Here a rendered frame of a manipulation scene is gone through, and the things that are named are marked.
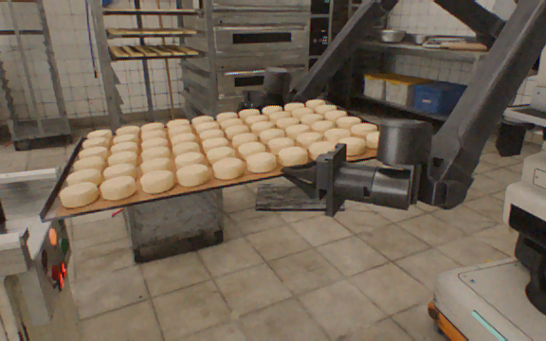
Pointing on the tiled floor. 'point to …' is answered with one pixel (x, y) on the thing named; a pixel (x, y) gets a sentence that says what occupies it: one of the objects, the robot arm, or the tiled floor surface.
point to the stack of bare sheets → (286, 199)
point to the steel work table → (417, 55)
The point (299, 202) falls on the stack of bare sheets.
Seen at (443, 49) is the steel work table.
